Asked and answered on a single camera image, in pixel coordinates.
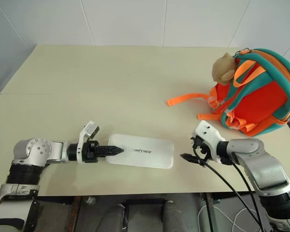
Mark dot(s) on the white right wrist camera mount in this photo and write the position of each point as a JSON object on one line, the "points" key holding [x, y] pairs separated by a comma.
{"points": [[209, 135]]}

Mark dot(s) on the tan plush monkey head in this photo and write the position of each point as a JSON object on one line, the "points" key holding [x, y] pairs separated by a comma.
{"points": [[224, 68]]}

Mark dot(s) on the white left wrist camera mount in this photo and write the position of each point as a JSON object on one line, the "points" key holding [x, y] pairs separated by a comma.
{"points": [[86, 130]]}

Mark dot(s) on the dark rounded shape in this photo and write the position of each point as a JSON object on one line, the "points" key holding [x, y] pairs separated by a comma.
{"points": [[174, 216], [113, 218]]}

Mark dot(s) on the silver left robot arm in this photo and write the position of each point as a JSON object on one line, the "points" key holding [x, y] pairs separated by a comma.
{"points": [[38, 149]]}

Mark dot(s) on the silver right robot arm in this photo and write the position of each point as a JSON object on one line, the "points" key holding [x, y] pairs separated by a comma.
{"points": [[256, 157]]}

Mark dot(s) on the orange and teal backpack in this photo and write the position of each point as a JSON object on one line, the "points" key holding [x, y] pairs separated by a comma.
{"points": [[261, 101]]}

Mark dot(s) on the rusty brown bar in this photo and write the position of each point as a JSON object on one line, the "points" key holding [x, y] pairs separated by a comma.
{"points": [[75, 212]]}

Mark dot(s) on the grey metal table leg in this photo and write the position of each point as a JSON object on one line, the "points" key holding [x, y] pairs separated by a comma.
{"points": [[211, 212]]}

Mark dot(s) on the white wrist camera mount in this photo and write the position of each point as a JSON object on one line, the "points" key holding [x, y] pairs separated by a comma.
{"points": [[209, 135], [86, 130]]}

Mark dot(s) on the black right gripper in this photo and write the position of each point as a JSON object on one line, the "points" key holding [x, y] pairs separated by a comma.
{"points": [[200, 145]]}

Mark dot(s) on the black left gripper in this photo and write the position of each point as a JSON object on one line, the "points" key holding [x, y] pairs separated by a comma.
{"points": [[90, 151]]}

